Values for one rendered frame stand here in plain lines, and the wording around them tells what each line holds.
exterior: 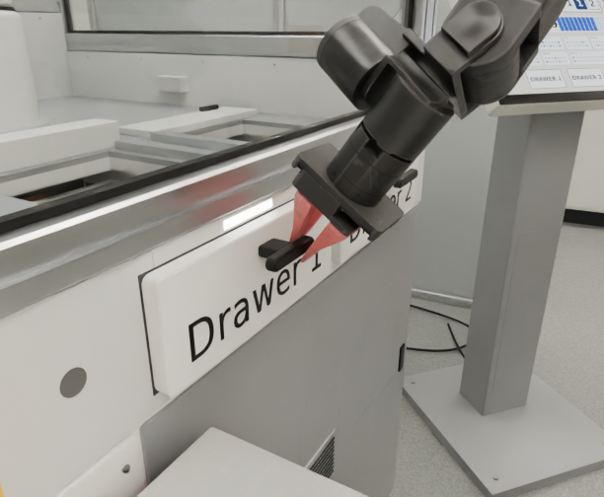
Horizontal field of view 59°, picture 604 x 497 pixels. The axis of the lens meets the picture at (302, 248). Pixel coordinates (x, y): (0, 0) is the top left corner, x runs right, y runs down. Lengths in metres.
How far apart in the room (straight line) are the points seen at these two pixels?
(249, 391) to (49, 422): 0.26
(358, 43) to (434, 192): 1.79
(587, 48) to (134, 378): 1.21
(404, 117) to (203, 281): 0.21
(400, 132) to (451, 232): 1.84
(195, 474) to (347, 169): 0.29
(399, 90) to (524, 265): 1.12
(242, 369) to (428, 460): 1.09
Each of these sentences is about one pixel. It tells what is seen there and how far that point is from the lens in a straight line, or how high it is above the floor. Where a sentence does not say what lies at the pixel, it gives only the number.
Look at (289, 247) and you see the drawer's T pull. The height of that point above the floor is 0.91.
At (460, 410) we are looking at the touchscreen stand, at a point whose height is 0.04.
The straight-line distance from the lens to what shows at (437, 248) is 2.31.
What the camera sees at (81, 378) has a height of 0.88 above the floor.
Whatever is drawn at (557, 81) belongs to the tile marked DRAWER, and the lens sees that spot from 1.30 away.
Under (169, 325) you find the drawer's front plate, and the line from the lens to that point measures 0.44.
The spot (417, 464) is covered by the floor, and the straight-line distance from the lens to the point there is 1.60.
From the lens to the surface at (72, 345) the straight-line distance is 0.40.
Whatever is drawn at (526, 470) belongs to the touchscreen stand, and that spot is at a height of 0.03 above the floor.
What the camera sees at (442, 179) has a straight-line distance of 2.22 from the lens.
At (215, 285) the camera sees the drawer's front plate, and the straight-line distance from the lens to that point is 0.47.
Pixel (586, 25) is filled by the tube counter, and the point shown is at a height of 1.11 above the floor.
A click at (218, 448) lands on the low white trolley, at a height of 0.76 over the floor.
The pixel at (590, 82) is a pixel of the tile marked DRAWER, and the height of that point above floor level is 0.99.
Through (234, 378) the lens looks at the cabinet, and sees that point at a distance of 0.58.
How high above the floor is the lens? 1.11
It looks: 23 degrees down
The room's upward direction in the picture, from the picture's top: straight up
